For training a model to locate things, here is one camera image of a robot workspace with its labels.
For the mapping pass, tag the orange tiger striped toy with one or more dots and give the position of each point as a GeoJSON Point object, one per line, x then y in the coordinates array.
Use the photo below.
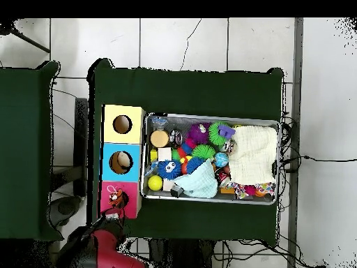
{"type": "Point", "coordinates": [116, 197]}

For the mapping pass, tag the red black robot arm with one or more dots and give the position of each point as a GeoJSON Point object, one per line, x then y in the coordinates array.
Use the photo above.
{"type": "Point", "coordinates": [106, 254]}

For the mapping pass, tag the red black packet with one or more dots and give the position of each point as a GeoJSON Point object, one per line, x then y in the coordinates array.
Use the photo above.
{"type": "Point", "coordinates": [222, 178]}

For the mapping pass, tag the blue globe ball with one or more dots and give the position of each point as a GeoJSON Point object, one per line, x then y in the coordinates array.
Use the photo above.
{"type": "Point", "coordinates": [221, 159]}

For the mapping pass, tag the cream waffle cloth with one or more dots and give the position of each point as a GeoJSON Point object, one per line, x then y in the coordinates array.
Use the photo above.
{"type": "Point", "coordinates": [254, 153]}

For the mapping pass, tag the clear crumpled plastic packet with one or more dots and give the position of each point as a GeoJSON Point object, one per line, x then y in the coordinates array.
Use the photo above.
{"type": "Point", "coordinates": [160, 120]}

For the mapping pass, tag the purple spiky ball with eyes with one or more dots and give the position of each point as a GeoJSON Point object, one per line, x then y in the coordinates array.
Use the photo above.
{"type": "Point", "coordinates": [198, 134]}

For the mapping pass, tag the yellow ball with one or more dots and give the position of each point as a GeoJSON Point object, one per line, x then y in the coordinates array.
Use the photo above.
{"type": "Point", "coordinates": [155, 183]}

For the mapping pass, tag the large green spiky ball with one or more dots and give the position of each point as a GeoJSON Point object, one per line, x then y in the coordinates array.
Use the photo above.
{"type": "Point", "coordinates": [215, 135]}

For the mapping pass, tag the wooden box with three holes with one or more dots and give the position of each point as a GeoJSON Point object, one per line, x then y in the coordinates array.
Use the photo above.
{"type": "Point", "coordinates": [109, 163]}

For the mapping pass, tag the black silver round toy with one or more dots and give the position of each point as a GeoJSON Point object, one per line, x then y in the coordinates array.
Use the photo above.
{"type": "Point", "coordinates": [176, 137]}

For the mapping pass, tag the mint green knit cloth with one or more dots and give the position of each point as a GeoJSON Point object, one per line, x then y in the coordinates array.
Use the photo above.
{"type": "Point", "coordinates": [198, 181]}

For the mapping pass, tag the clear mesh bin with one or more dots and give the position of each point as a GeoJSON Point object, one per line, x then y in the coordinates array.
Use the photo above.
{"type": "Point", "coordinates": [146, 192]}

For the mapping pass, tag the yellow block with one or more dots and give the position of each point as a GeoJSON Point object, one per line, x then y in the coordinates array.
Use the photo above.
{"type": "Point", "coordinates": [153, 155]}

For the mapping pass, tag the small green spiky ball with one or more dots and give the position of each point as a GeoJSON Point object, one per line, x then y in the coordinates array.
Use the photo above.
{"type": "Point", "coordinates": [203, 152]}

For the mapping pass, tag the purple plastic block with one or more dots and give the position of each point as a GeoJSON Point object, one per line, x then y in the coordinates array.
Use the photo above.
{"type": "Point", "coordinates": [226, 132]}

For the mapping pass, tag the blue fuzzy ball with eyes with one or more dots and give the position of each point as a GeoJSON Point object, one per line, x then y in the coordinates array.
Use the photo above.
{"type": "Point", "coordinates": [169, 168]}

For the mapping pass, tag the round wooden disc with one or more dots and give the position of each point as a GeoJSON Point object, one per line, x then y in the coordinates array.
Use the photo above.
{"type": "Point", "coordinates": [159, 138]}

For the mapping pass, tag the green cloth side table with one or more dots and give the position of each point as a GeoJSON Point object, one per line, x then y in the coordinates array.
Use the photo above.
{"type": "Point", "coordinates": [25, 151]}

